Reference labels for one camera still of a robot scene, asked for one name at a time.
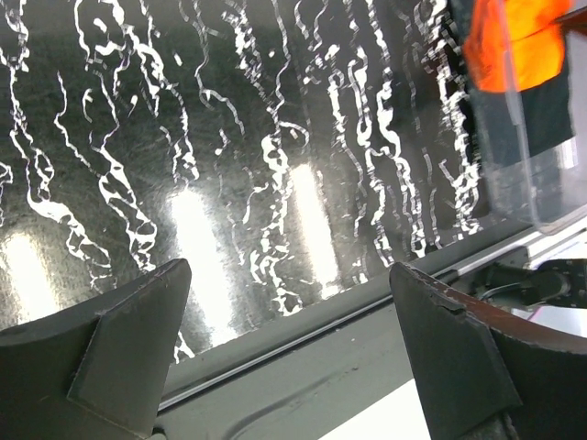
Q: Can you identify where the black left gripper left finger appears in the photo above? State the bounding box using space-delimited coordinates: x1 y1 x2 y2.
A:
1 258 192 439

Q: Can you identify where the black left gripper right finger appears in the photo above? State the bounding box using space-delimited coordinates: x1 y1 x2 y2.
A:
389 263 586 439

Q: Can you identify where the orange t-shirt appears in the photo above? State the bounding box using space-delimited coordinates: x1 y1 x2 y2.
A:
463 0 573 94

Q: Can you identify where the black folded t-shirt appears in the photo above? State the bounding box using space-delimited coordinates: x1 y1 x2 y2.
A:
469 60 574 168

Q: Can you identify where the clear plastic bin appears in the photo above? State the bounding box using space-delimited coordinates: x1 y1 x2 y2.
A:
449 1 586 234

